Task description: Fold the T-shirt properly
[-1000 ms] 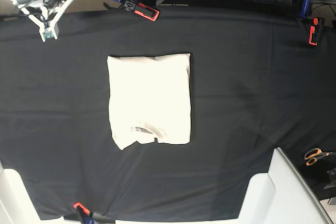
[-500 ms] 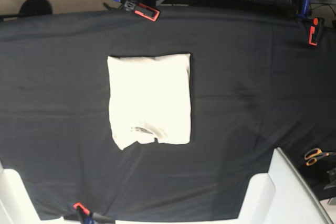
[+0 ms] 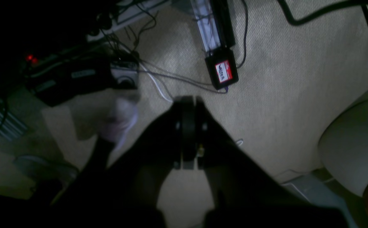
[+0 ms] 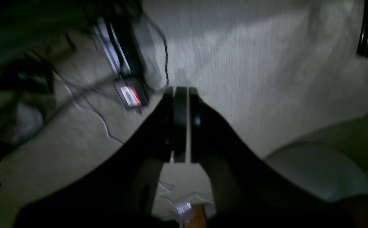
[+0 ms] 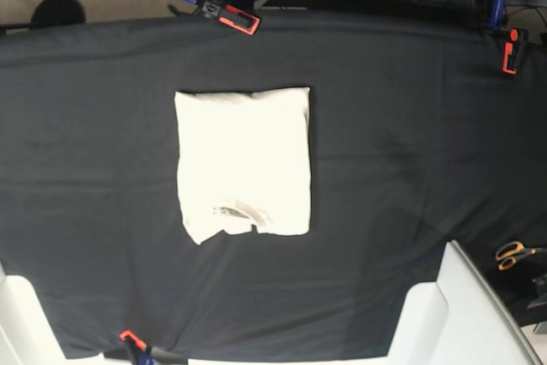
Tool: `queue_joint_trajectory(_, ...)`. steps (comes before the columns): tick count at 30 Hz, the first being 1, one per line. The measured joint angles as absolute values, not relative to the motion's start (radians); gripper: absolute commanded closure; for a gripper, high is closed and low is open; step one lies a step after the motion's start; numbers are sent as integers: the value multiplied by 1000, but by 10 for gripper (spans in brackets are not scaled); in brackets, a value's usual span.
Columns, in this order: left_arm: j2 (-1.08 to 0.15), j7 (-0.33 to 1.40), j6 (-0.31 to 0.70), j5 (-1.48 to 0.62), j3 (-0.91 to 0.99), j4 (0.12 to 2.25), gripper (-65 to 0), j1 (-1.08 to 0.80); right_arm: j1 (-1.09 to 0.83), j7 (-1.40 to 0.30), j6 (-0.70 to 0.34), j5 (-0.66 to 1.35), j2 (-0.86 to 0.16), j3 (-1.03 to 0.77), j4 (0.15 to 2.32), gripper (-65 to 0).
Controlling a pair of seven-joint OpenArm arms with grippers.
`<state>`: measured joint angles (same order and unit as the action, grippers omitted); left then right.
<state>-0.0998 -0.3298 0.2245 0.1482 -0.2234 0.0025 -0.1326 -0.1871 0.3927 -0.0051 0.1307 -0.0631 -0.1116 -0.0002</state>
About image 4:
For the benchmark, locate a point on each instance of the grey rounded object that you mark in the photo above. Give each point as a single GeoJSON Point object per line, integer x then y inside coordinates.
{"type": "Point", "coordinates": [320, 170]}

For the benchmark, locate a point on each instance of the black power adapter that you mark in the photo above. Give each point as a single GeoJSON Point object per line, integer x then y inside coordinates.
{"type": "Point", "coordinates": [132, 93]}

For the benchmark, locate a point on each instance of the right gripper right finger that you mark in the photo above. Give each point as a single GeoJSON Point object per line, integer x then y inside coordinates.
{"type": "Point", "coordinates": [248, 193]}

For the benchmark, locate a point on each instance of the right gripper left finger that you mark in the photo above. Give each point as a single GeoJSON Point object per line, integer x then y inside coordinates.
{"type": "Point", "coordinates": [122, 189]}

